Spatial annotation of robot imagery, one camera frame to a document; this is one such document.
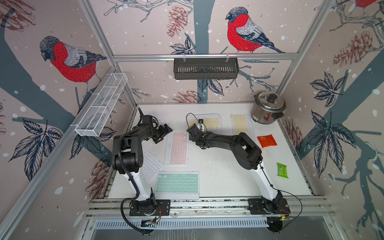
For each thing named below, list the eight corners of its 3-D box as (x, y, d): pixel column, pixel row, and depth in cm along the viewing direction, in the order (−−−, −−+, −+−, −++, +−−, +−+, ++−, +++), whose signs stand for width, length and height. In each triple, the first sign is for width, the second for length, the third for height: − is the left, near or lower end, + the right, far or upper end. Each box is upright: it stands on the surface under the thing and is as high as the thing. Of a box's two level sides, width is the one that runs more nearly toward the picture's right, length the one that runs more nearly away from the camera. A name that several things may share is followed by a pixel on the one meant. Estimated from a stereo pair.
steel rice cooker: (265, 132, 105) (278, 113, 89) (244, 115, 116) (252, 95, 99) (281, 120, 112) (295, 100, 96) (260, 104, 123) (269, 84, 106)
